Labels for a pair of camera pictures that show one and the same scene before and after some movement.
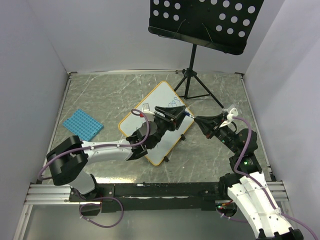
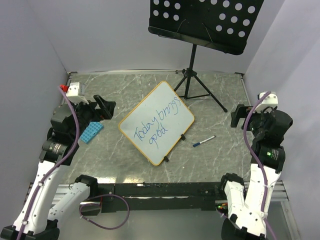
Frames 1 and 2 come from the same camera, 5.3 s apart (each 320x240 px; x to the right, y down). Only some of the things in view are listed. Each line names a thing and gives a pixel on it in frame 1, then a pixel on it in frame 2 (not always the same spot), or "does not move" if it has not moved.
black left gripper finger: x=173 y=111 → x=102 y=106
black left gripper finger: x=179 y=119 → x=110 y=106
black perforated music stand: x=225 y=25 does not move
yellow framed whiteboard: x=163 y=95 does not move
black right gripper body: x=217 y=131 → x=258 y=119
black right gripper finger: x=213 y=118 → x=240 y=112
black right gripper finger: x=207 y=127 → x=249 y=125
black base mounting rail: x=125 y=197 does not move
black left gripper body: x=165 y=124 → x=87 y=113
